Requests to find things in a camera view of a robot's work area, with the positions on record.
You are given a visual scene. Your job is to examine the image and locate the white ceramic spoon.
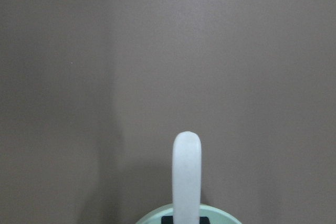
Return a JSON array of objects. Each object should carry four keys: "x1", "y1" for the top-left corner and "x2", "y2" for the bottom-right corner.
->
[{"x1": 172, "y1": 131, "x2": 202, "y2": 224}]

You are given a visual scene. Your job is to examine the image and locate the mint green bowl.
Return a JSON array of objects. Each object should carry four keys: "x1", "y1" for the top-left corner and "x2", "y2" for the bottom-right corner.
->
[{"x1": 136, "y1": 204, "x2": 241, "y2": 224}]

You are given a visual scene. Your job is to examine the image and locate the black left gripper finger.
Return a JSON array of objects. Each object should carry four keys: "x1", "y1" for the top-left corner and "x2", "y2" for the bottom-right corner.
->
[{"x1": 199, "y1": 216, "x2": 210, "y2": 224}]

